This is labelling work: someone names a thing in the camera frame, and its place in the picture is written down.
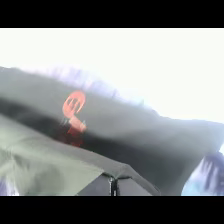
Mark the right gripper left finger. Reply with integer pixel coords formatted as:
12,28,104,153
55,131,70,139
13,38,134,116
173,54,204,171
76,173,113,197

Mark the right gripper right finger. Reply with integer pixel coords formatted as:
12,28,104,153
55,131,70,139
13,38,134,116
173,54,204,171
112,175,154,197

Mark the black garment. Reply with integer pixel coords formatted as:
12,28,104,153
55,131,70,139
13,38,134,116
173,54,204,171
0,65,224,197

